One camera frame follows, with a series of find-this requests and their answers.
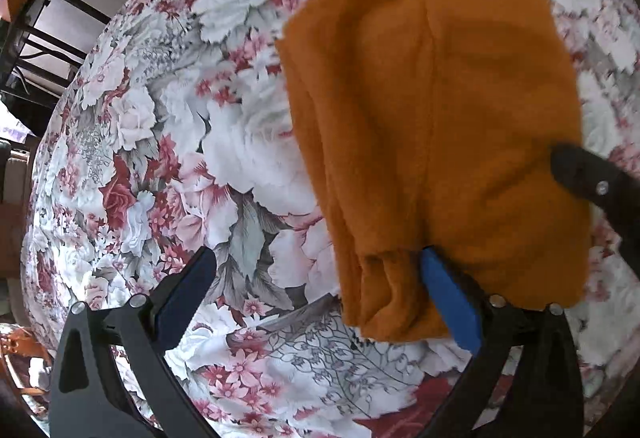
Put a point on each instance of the wooden chair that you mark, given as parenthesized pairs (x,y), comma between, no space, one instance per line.
(20,343)

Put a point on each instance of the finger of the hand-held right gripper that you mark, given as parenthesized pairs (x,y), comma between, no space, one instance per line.
(590,178)

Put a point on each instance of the orange knitted cat sweater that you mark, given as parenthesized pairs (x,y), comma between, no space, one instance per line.
(425,118)

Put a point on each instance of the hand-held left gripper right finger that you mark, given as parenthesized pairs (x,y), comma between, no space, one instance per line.
(452,303)

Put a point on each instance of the floral bedspread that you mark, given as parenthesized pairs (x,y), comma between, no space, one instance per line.
(225,128)

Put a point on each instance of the black metal side table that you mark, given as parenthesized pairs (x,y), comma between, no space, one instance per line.
(75,3)

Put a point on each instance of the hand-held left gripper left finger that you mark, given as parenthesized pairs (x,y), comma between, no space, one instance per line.
(185,298)

